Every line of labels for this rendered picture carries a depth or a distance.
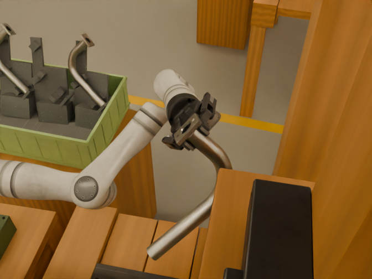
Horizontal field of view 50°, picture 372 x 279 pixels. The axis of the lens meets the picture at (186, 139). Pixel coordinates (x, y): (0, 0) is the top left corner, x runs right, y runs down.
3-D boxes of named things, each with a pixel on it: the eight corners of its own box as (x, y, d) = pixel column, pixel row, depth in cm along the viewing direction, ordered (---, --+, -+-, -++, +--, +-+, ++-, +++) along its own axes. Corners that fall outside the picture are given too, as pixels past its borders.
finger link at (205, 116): (194, 119, 73) (200, 128, 68) (205, 107, 73) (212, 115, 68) (200, 124, 74) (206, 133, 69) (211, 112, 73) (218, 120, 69)
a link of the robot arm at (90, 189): (131, 102, 94) (139, 111, 102) (58, 191, 92) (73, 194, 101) (160, 125, 92) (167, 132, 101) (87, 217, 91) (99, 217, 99)
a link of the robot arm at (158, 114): (193, 91, 104) (160, 132, 103) (168, 68, 101) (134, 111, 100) (202, 92, 98) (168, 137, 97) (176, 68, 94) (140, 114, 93)
